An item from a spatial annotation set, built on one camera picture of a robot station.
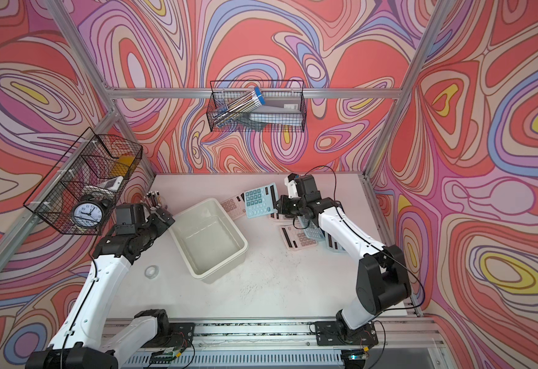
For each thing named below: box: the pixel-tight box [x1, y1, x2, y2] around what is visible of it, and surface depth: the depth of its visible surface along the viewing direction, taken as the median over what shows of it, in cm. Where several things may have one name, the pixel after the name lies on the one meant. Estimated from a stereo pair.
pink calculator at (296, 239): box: [278, 224, 318, 252], surface depth 95 cm
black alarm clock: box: [72, 194, 110, 230], surface depth 69 cm
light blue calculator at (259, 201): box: [244, 182, 279, 220], surface depth 90 cm
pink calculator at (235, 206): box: [220, 192, 246, 220], surface depth 107 cm
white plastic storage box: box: [168, 198, 250, 284], surface depth 93 cm
